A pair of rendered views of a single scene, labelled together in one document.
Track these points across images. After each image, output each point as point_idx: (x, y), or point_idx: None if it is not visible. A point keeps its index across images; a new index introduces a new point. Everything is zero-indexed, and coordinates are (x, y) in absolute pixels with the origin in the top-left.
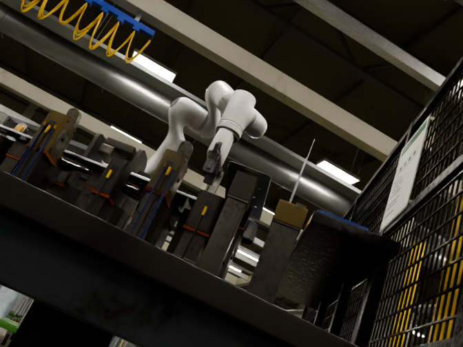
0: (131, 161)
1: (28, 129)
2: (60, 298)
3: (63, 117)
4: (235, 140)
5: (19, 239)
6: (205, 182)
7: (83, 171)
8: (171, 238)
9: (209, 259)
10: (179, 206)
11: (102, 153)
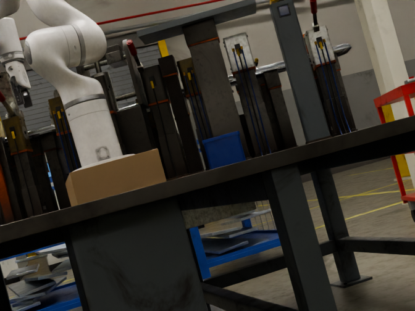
0: (90, 76)
1: (223, 21)
2: None
3: None
4: (4, 66)
5: None
6: (21, 104)
7: (130, 107)
8: (45, 163)
9: None
10: (42, 132)
11: (122, 65)
